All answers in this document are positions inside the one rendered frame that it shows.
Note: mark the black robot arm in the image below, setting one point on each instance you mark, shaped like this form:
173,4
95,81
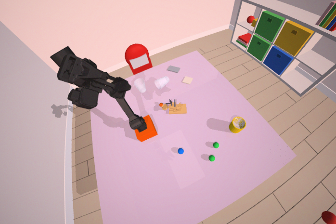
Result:
87,98

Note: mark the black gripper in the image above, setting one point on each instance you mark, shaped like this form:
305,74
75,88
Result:
77,71

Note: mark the yellow mug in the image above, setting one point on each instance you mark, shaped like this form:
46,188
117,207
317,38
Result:
237,125

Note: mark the grey flat rectangular tile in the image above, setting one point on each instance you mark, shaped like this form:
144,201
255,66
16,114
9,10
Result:
174,69

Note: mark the white plastic cup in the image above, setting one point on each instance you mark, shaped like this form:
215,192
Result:
161,82
139,83

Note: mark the peach flat bar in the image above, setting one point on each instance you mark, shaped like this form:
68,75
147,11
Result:
187,80

